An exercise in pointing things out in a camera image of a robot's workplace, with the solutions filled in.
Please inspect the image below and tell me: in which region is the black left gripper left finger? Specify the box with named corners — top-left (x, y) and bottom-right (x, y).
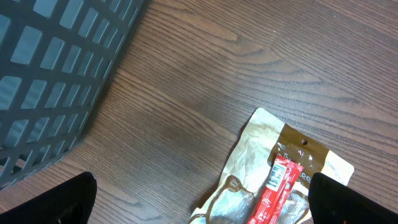
top-left (1, 172), bottom-right (97, 224)

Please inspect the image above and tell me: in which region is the red white snack bar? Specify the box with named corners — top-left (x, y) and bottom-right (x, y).
top-left (247, 155), bottom-right (303, 224)

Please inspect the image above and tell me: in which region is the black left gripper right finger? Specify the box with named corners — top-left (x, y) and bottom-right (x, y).
top-left (308, 172), bottom-right (397, 224)

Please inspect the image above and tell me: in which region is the white brown snack wrapper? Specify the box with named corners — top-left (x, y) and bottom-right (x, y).
top-left (189, 108), bottom-right (354, 223)

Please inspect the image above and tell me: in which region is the grey plastic mesh basket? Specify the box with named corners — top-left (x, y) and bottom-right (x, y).
top-left (1, 0), bottom-right (149, 189)

